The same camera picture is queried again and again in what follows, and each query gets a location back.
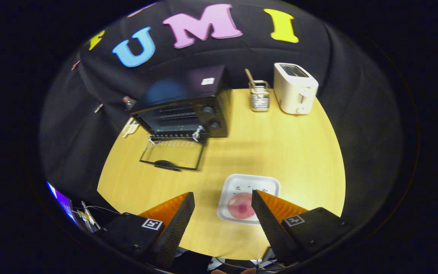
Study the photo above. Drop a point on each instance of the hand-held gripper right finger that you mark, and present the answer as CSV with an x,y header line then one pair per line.
x,y
268,228

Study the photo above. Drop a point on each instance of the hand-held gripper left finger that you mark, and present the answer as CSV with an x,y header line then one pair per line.
x,y
175,232

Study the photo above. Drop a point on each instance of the pink round meat slice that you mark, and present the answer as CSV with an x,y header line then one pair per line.
x,y
240,207

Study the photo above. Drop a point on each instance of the white square tray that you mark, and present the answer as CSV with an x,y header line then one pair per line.
x,y
234,184

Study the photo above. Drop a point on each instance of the black toaster oven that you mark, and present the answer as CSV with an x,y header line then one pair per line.
x,y
181,91

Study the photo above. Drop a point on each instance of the white toaster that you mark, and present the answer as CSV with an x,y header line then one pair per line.
x,y
293,93

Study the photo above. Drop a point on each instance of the green and white packet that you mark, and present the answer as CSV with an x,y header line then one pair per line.
x,y
130,128

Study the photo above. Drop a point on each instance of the lit display screen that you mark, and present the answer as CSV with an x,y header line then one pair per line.
x,y
63,201

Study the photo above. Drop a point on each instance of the clear plastic water bottle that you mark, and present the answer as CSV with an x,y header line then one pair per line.
x,y
128,102

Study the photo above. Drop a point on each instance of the black backdrop cloth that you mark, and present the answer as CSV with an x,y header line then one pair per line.
x,y
356,114

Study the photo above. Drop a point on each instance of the white clip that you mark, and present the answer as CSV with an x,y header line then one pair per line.
x,y
98,108

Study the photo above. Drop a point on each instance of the wooden utensil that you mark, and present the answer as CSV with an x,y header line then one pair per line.
x,y
249,76

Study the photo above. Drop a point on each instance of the red clip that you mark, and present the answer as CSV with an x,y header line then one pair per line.
x,y
75,65

